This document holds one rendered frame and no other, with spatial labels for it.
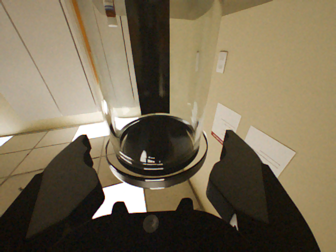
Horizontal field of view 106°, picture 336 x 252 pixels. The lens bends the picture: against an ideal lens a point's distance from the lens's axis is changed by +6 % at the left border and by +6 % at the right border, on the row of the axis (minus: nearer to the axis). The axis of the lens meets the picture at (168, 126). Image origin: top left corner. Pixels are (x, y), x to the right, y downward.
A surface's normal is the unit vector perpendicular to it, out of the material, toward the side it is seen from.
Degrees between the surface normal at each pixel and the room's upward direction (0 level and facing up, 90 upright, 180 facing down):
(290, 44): 90
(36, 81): 90
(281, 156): 90
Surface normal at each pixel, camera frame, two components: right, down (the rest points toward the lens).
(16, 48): 0.30, 0.51
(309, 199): -0.95, 0.17
